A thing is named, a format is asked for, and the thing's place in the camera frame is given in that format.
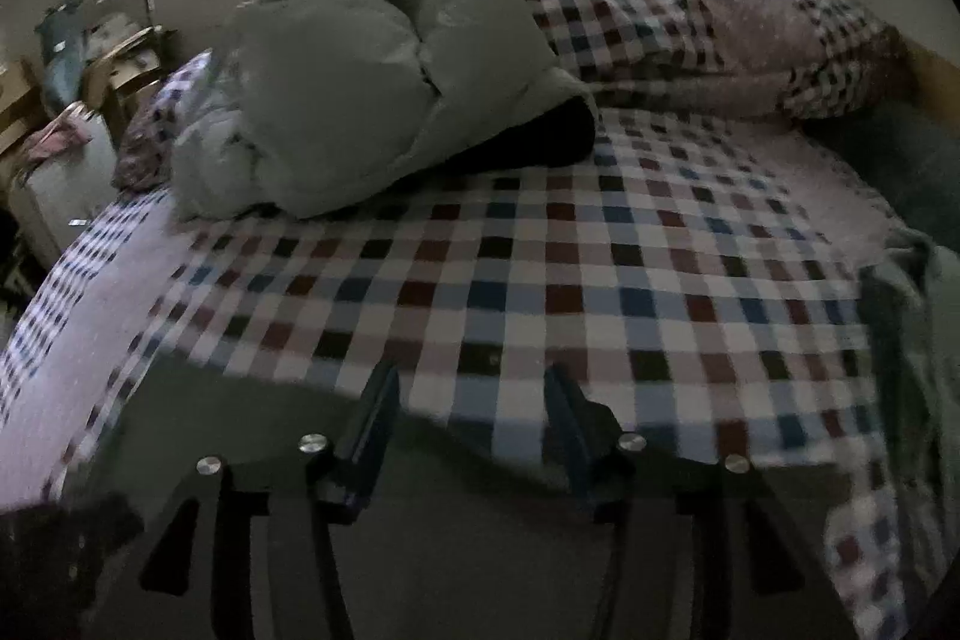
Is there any floral pillow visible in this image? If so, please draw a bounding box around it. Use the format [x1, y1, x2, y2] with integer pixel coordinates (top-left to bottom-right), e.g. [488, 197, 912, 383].
[112, 107, 181, 193]

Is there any dark cloth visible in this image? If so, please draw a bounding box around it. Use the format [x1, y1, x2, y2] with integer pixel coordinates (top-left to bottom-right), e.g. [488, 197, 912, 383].
[0, 494, 143, 611]

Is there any grey-green garment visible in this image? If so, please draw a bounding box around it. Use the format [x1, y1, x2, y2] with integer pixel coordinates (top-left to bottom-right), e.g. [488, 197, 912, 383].
[855, 227, 960, 611]

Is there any pale green duvet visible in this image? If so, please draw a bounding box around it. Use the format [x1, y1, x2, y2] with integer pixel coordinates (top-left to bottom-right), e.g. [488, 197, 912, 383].
[172, 0, 601, 220]

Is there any blue-grey bag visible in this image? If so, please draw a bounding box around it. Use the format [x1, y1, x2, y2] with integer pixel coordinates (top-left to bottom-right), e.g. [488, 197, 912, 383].
[37, 0, 102, 109]

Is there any wooden headboard cabinet with clutter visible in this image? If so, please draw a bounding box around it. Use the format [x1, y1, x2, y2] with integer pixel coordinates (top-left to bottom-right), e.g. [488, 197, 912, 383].
[15, 107, 113, 251]

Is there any cardboard box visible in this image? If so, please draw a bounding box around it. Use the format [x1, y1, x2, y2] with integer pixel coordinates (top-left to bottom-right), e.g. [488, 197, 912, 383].
[82, 25, 177, 109]

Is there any checkered pillow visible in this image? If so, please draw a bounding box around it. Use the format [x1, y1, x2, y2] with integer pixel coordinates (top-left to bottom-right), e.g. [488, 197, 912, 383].
[517, 0, 912, 120]

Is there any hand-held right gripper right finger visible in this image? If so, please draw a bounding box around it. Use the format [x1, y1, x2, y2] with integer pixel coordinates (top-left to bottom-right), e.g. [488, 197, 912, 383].
[544, 362, 833, 640]

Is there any bed with checkered sheet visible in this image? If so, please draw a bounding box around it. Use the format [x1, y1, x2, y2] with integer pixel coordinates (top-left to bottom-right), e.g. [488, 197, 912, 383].
[0, 47, 950, 640]

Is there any pink cloth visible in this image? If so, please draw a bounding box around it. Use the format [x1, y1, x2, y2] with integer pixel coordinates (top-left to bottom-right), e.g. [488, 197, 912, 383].
[26, 119, 95, 163]

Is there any wooden bed frame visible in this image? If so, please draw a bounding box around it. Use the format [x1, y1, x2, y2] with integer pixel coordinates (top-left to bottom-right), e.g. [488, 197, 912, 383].
[900, 36, 960, 116]

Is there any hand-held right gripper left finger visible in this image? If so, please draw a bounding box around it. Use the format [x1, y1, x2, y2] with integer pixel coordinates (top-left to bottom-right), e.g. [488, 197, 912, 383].
[120, 361, 402, 640]

